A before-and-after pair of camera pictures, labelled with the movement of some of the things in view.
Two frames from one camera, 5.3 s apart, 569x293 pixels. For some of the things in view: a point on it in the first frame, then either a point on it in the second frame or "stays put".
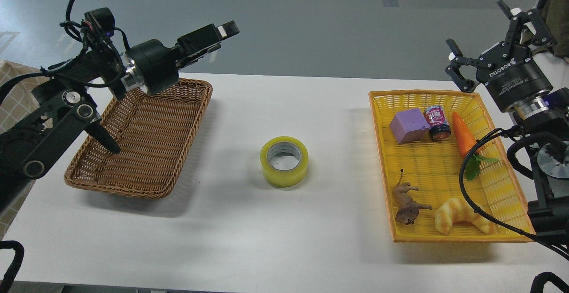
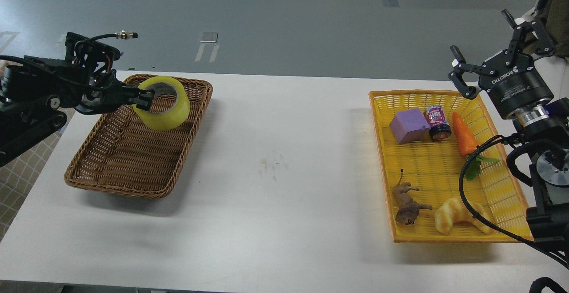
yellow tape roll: x=284 y=161 → x=170 y=120
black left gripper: x=151 y=66 → x=105 y=93
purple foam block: x=408 y=124 stays put
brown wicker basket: x=155 y=133 stays put
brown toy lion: x=407 y=209 stays put
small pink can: x=439 y=129 stays put
